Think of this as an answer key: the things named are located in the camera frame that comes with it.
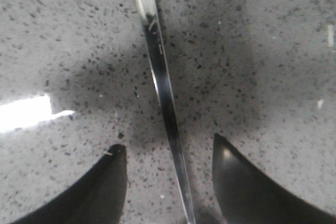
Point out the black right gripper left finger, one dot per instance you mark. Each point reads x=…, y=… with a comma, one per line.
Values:
x=97, y=197

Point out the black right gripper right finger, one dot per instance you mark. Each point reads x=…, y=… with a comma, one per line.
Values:
x=246, y=195

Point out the silver metal spoon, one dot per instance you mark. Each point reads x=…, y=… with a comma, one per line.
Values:
x=160, y=73

